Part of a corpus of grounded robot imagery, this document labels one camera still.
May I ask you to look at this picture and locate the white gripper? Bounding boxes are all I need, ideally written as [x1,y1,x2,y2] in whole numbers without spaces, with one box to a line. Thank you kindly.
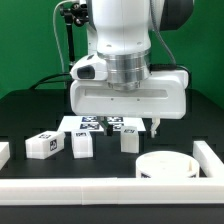
[70,55,189,138]

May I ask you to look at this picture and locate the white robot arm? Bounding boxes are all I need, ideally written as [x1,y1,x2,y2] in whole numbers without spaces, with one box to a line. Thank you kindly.
[70,0,194,135]

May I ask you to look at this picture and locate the white sheet with tags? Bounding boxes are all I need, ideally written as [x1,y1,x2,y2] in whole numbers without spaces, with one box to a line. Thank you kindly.
[58,116,145,132]

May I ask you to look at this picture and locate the white front wall barrier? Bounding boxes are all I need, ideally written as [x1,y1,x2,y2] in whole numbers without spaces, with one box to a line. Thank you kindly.
[0,178,224,205]

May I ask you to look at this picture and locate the black cables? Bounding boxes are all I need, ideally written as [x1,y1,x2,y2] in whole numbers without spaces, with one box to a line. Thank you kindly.
[29,70,73,90]

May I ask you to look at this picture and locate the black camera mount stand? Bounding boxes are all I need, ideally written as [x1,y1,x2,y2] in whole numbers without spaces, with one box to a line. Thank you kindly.
[59,3,89,69]

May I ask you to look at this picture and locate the white left wall barrier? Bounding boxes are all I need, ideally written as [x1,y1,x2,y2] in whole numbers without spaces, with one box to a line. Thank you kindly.
[0,142,10,170]

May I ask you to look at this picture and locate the white cable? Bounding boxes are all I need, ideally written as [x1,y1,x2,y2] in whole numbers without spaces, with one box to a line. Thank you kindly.
[52,0,81,74]

